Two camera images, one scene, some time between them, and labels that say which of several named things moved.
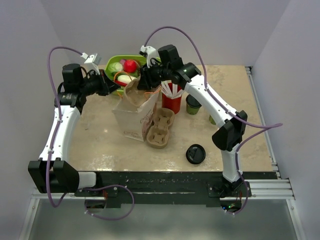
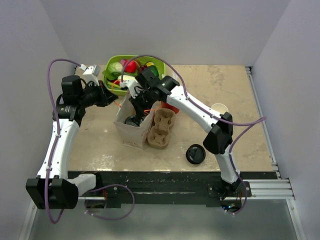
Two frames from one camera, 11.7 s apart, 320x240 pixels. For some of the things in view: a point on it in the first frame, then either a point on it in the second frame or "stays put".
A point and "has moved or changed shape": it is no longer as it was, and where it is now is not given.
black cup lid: (195, 154) stays put
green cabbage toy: (115, 66) stays put
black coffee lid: (192, 102) has moved or changed shape
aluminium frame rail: (271, 189) stays put
